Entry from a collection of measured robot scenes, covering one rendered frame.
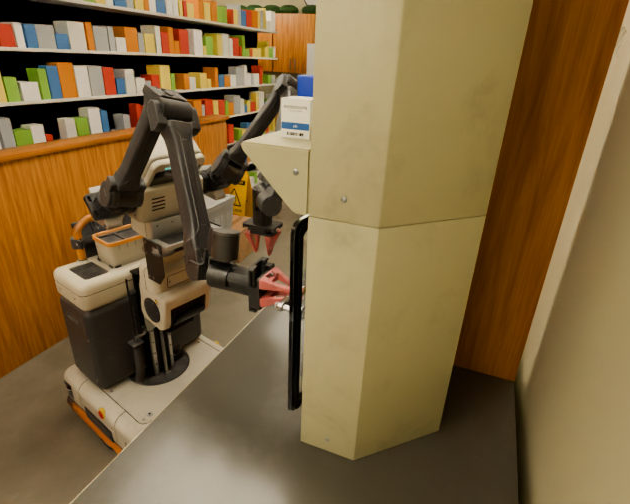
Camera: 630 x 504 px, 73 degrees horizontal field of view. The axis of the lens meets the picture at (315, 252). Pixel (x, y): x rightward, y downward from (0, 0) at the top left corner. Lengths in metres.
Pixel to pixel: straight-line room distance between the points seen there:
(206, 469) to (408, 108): 0.70
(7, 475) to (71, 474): 0.26
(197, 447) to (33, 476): 1.45
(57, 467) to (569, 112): 2.21
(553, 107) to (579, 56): 0.09
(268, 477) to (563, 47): 0.93
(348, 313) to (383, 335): 0.07
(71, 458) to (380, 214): 1.95
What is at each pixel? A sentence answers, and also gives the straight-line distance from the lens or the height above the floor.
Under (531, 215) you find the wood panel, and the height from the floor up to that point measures 1.35.
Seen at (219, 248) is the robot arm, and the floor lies 1.27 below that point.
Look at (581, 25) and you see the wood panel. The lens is 0.94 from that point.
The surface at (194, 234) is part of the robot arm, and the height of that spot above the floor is 1.27.
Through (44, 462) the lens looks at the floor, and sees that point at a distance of 2.34.
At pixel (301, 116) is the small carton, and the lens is 0.69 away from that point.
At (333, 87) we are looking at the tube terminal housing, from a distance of 0.59.
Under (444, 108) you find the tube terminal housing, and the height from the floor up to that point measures 1.57.
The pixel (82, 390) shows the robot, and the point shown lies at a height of 0.26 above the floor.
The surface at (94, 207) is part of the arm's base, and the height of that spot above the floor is 1.18.
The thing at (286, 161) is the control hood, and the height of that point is 1.49.
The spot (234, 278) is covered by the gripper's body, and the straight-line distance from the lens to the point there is 0.88.
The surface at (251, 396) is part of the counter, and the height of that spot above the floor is 0.94.
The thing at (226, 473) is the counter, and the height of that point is 0.94.
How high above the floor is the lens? 1.63
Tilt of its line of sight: 25 degrees down
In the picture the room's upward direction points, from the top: 2 degrees clockwise
